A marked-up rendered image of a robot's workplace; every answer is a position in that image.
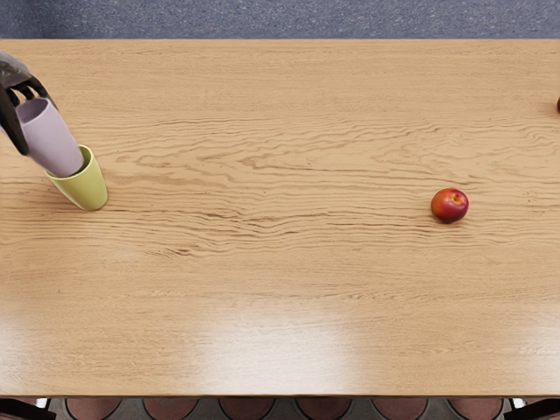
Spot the red apple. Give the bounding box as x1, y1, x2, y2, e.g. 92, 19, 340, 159
430, 187, 470, 225

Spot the yellow-green cup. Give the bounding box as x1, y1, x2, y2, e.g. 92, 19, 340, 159
43, 143, 109, 212

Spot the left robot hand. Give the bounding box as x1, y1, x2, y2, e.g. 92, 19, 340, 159
0, 50, 59, 157

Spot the lilac cup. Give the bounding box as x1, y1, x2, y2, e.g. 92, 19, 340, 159
15, 96, 86, 179

